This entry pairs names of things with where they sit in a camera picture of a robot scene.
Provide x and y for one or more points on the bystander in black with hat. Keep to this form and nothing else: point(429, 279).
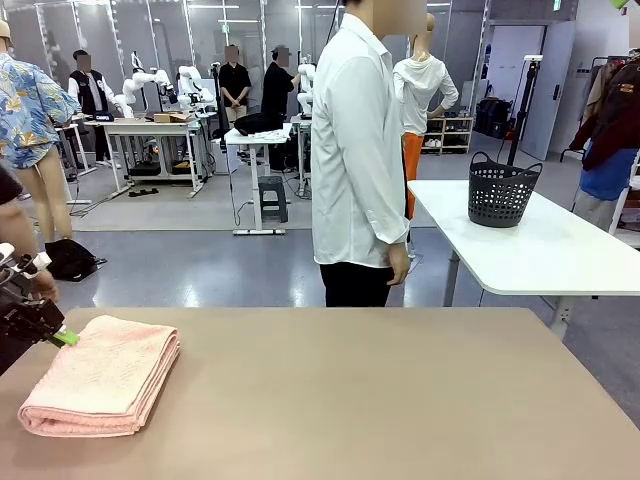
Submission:
point(276, 87)

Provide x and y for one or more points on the flat cardboard box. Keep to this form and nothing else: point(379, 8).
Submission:
point(172, 117)

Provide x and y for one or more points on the white table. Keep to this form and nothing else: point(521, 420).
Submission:
point(540, 250)

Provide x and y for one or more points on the blue garment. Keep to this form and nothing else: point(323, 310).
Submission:
point(607, 175)

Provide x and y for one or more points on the long white desk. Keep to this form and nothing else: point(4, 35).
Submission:
point(145, 125)

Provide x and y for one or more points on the grey door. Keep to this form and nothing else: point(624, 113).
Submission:
point(547, 90)

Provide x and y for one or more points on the operator's bare forearm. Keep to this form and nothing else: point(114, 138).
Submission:
point(17, 235)

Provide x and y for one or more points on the person's right hand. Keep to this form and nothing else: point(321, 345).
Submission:
point(401, 265)

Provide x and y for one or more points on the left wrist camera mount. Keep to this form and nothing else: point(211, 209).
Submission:
point(30, 262)

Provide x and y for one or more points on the wooden shoe shelf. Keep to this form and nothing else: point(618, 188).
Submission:
point(452, 135)

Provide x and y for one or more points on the black tripod stand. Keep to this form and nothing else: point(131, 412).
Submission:
point(520, 110)

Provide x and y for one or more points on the operator's bare hand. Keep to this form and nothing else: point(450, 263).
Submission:
point(46, 289)

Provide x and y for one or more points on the black backpack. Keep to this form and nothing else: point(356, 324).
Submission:
point(70, 260)

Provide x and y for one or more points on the person in white shirt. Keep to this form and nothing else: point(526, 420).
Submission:
point(350, 150)

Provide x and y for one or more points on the white standing desk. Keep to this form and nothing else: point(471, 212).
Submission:
point(256, 140)

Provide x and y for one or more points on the black duffel bag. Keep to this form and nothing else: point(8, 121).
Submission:
point(257, 124)

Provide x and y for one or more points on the person's right forearm white sleeve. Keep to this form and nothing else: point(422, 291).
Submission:
point(389, 225)

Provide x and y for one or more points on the black suitcase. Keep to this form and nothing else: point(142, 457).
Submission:
point(492, 117)

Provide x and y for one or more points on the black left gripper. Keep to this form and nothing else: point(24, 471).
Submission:
point(25, 325)

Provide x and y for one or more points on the dark brown jacket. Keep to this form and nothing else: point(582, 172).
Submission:
point(617, 110)

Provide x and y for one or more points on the bystander in varsity jacket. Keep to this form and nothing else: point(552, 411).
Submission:
point(90, 95)

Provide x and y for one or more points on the beige coat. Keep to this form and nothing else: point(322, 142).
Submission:
point(597, 90)

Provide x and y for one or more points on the pink towel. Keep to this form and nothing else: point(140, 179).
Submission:
point(105, 375)

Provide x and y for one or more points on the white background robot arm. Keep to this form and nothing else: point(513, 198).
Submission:
point(306, 85)
point(192, 90)
point(140, 82)

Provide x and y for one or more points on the mannequin in floral shirt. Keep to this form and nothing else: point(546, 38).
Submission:
point(25, 100)

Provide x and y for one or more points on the grey plastic stool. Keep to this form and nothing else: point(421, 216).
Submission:
point(273, 197)

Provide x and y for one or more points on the bystander in black t-shirt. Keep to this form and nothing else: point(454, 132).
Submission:
point(235, 87)

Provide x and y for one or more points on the dark grey perforated basket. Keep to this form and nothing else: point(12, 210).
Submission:
point(502, 195)

